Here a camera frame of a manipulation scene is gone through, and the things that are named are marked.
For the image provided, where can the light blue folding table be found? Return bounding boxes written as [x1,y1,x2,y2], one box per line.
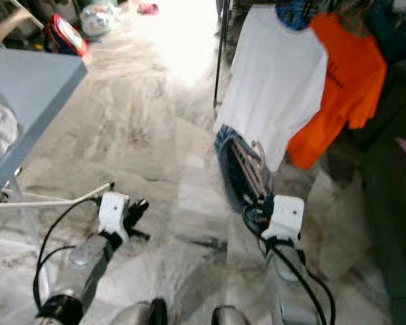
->
[0,46,116,272]

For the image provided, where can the silver robot right leg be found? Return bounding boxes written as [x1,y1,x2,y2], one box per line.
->
[211,306,251,325]

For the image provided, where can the silver robot left leg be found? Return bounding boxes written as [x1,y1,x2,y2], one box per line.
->
[115,298,168,325]

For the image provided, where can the pink plastic hanger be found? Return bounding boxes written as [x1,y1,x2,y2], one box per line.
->
[232,139,273,200]

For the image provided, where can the red blue backpack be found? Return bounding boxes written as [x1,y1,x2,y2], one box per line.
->
[45,14,89,57]

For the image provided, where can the beige high chair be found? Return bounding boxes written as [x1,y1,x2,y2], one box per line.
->
[0,0,45,47]

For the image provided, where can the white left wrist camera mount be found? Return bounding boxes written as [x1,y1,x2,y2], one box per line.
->
[98,191,131,243]

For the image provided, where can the white plastic bag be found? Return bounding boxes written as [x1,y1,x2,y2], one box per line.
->
[80,0,119,38]

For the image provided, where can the small pink cloth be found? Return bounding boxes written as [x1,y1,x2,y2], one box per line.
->
[137,3,160,16]

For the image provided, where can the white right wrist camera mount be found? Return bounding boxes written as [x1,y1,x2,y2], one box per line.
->
[262,195,305,248]

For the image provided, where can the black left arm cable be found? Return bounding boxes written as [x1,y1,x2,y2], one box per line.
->
[32,196,104,312]

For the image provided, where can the orange t-shirt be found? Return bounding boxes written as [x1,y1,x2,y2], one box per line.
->
[286,12,388,170]

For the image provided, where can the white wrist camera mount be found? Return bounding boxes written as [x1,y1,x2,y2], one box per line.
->
[262,195,305,248]
[98,191,131,243]

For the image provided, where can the white t-shirt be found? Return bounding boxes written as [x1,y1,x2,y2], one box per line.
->
[213,5,329,170]

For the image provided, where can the silver robot leg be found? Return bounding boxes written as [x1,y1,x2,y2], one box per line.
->
[115,298,168,325]
[211,306,251,325]

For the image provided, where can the beige crumpled cloth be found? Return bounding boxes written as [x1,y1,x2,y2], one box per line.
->
[0,100,21,180]

